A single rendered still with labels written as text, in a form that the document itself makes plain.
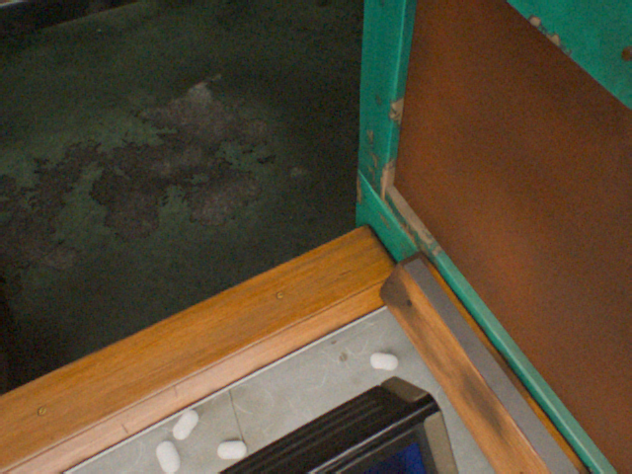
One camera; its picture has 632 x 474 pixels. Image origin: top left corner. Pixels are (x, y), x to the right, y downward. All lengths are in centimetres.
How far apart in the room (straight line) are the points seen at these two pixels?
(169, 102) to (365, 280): 148
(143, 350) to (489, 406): 42
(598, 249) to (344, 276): 40
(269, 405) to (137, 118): 152
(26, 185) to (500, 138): 174
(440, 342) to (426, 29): 33
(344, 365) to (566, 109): 45
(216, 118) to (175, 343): 137
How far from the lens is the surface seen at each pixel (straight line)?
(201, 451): 78
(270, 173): 190
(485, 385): 67
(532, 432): 67
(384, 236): 84
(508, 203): 56
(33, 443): 82
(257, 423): 77
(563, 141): 48
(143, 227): 187
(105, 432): 80
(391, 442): 39
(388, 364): 77
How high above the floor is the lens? 148
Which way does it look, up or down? 58 degrees down
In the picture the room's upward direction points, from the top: 4 degrees counter-clockwise
